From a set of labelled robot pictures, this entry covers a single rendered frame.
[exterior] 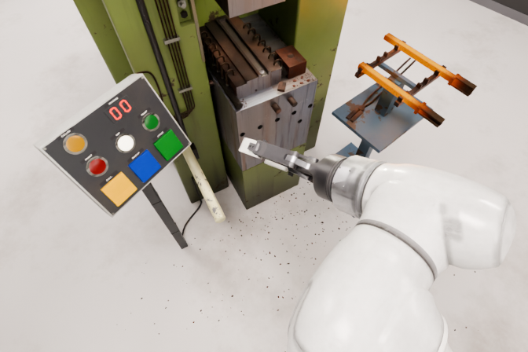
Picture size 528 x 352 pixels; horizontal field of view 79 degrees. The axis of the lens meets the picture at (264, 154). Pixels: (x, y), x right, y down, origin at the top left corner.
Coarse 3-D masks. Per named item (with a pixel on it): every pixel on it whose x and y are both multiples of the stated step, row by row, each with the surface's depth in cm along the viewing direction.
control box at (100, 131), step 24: (120, 96) 92; (144, 96) 97; (72, 120) 87; (96, 120) 88; (120, 120) 93; (144, 120) 98; (168, 120) 103; (48, 144) 81; (96, 144) 89; (144, 144) 99; (72, 168) 86; (120, 168) 95; (96, 192) 91
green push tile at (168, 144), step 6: (168, 132) 103; (162, 138) 102; (168, 138) 103; (174, 138) 105; (156, 144) 101; (162, 144) 102; (168, 144) 104; (174, 144) 105; (180, 144) 107; (162, 150) 103; (168, 150) 104; (174, 150) 106; (168, 156) 104
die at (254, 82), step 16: (224, 16) 145; (208, 32) 142; (224, 32) 140; (240, 32) 140; (224, 48) 134; (256, 48) 134; (240, 64) 129; (272, 64) 128; (240, 80) 125; (256, 80) 125; (272, 80) 130; (240, 96) 128
